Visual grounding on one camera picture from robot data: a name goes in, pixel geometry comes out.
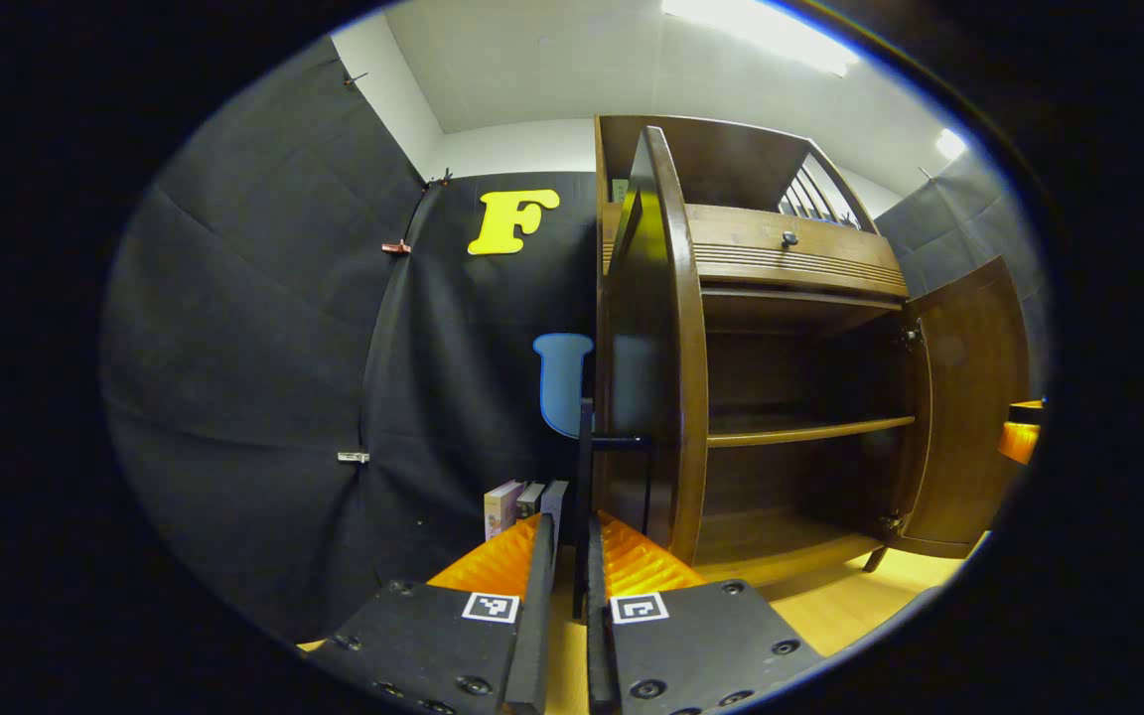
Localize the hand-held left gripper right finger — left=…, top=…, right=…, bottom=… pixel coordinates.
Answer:
left=587, top=509, right=824, bottom=715

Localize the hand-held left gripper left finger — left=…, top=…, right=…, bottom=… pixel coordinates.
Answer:
left=299, top=513, right=558, bottom=715

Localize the wooden shoe cabinet door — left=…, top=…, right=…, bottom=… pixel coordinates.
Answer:
left=595, top=125, right=710, bottom=567
left=890, top=256, right=1032, bottom=559

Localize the black door handle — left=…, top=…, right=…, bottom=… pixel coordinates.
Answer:
left=572, top=397, right=652, bottom=622

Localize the wooden double-door shoe cabinet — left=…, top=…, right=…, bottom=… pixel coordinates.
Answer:
left=592, top=114, right=1035, bottom=587

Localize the wooden cabinet shelf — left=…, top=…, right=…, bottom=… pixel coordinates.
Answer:
left=707, top=415, right=917, bottom=448

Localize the wooden cabinet drawer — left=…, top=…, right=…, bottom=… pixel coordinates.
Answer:
left=604, top=202, right=911, bottom=301

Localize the grey book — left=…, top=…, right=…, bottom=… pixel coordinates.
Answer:
left=540, top=480, right=570, bottom=557

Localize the pale purple book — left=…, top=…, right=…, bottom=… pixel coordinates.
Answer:
left=484, top=481, right=525, bottom=542

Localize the black backdrop cloth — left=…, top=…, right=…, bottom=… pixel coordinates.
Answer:
left=100, top=38, right=1050, bottom=646

